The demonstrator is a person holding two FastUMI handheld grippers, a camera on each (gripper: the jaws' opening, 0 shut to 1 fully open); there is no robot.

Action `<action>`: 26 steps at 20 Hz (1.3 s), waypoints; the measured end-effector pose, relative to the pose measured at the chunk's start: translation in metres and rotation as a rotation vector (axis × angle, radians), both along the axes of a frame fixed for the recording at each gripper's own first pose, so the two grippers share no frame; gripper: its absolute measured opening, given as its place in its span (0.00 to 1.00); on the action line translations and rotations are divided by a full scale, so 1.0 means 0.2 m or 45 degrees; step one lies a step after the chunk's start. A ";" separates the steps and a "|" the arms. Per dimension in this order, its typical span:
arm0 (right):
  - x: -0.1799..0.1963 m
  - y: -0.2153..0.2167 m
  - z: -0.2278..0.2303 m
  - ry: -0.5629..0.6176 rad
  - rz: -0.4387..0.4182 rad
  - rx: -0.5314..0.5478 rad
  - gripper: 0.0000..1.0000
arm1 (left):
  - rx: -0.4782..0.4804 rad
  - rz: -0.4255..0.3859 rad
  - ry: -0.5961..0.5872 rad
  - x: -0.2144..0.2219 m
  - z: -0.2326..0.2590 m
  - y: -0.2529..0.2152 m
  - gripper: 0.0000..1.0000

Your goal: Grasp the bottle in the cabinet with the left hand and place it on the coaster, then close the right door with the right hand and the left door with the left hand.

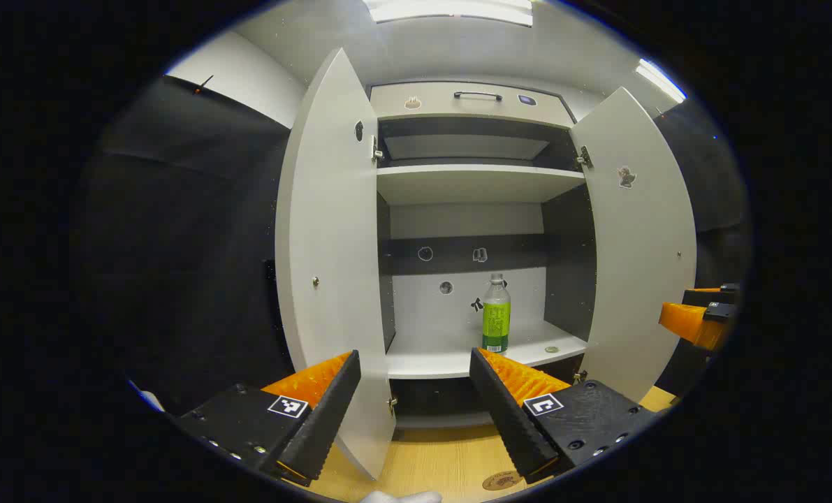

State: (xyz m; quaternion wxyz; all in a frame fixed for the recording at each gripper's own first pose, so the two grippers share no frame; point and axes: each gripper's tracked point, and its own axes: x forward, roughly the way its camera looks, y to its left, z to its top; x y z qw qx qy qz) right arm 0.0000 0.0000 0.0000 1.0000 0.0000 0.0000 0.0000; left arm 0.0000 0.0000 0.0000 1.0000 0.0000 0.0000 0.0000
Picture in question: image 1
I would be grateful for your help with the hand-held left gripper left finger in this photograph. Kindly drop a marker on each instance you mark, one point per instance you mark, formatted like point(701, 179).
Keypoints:
point(328, 419)

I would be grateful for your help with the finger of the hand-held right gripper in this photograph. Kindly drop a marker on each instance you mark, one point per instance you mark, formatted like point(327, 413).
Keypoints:
point(688, 325)
point(712, 296)

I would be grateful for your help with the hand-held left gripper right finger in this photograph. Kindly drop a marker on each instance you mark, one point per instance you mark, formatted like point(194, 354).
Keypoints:
point(503, 419)

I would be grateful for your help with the round cork coaster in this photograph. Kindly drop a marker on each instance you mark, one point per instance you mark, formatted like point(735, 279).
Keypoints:
point(502, 480)

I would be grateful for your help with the grey cabinet door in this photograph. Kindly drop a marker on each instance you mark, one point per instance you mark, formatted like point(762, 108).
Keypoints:
point(325, 230)
point(643, 265)

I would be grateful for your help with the green label bottle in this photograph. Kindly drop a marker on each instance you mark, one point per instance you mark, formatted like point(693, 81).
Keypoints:
point(496, 318)

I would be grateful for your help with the ceiling light panel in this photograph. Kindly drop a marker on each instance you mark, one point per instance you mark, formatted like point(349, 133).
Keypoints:
point(660, 80)
point(450, 10)

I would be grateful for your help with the black backdrop cloth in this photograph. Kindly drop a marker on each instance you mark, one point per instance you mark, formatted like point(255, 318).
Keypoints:
point(178, 251)

